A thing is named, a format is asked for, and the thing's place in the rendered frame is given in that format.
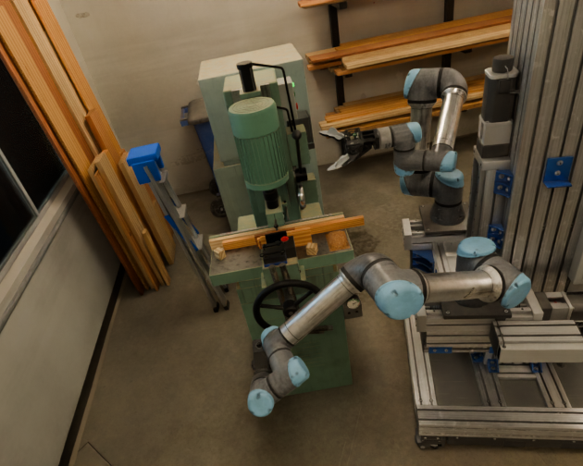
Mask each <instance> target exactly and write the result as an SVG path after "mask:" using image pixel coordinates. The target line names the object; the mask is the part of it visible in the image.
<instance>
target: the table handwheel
mask: <svg viewBox="0 0 583 466"><path fill-rule="evenodd" d="M290 287H297V288H305V289H308V291H307V292H306V293H305V294H304V295H303V296H302V297H301V298H300V299H299V300H297V301H295V300H294V299H293V296H292V295H290V294H289V293H288V290H287V289H284V299H285V301H284V302H283V304H282V305H271V304H264V303H262V301H263V300H264V299H265V297H266V296H268V295H269V294H270V293H272V292H274V291H276V290H278V289H281V288H290ZM320 290H321V289H320V288H319V287H317V286H316V285H314V284H312V283H310V282H307V281H303V280H299V279H288V280H282V281H279V282H276V283H273V284H271V285H269V286H268V287H266V288H264V289H263V290H262V291H261V292H260V293H259V294H258V295H257V297H256V299H255V300H254V306H253V314H254V319H255V320H256V322H257V323H258V324H259V325H260V326H261V327H262V328H264V329H266V328H268V327H269V326H271V325H270V324H269V323H267V322H266V321H265V320H264V319H263V317H262V316H261V313H260V308H267V309H275V310H283V315H284V316H286V317H288V318H290V317H291V316H292V315H293V314H294V313H296V312H297V311H298V305H299V304H300V303H301V302H302V301H304V300H305V299H306V298H307V297H309V296H310V295H311V294H312V293H314V294H317V293H318V292H319V291H320Z"/></svg>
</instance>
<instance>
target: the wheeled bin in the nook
mask: <svg viewBox="0 0 583 466"><path fill-rule="evenodd" d="M184 113H188V117H186V118H184ZM180 123H181V126H182V127H184V126H188V125H194V127H195V130H196V132H197V135H198V137H199V140H200V143H201V144H202V147H203V149H204V152H205V156H206V158H207V161H208V163H209V165H210V167H211V170H212V173H213V175H214V178H212V179H211V181H210V183H209V189H210V191H211V193H212V194H214V195H216V196H217V197H216V198H215V199H214V200H213V201H212V202H211V203H210V211H211V213H212V214H213V215H214V216H216V217H226V216H227V214H226V211H225V208H224V204H223V202H222V199H221V195H220V192H219V189H218V185H217V181H216V177H215V174H214V171H213V163H214V135H213V131H212V129H211V125H210V122H209V118H208V115H207V112H206V108H205V102H204V99H203V98H198V99H194V100H192V101H190V102H189V103H188V105H185V106H182V107H181V115H180Z"/></svg>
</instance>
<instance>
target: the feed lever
mask: <svg viewBox="0 0 583 466"><path fill-rule="evenodd" d="M291 136H292V138H293V139H295V143H296V151H297V159H298V167H299V168H296V169H294V173H295V178H296V182H302V181H307V180H308V179H307V173H306V168H305V167H302V161H301V151H300V142H299V140H300V139H301V137H302V133H301V131H300V130H298V129H296V130H294V131H293V132H292V134H291Z"/></svg>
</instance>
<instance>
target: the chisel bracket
mask: <svg viewBox="0 0 583 466"><path fill-rule="evenodd" d="M278 200H279V207H278V208H276V209H268V208H267V203H266V201H265V207H266V217H267V224H268V227H269V228H272V227H274V224H275V221H274V220H275V219H277V224H278V225H279V227H281V226H285V221H284V220H285V217H284V212H283V208H282V204H281V198H280V195H279V197H278Z"/></svg>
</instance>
